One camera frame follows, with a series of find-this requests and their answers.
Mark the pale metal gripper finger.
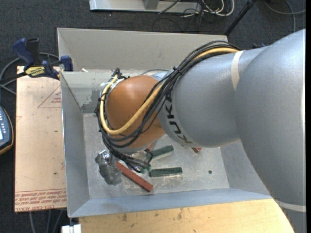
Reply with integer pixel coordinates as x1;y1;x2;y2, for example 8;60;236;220
104;163;122;185
95;150;112;177

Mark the dark green flat block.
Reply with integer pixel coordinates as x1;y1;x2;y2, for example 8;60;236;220
148;166;183;178
145;145;175;159

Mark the brown cardboard board, red print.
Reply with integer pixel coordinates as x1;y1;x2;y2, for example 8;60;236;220
14;66;68;213

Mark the grey metal bin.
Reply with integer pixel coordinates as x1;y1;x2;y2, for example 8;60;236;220
57;27;275;218

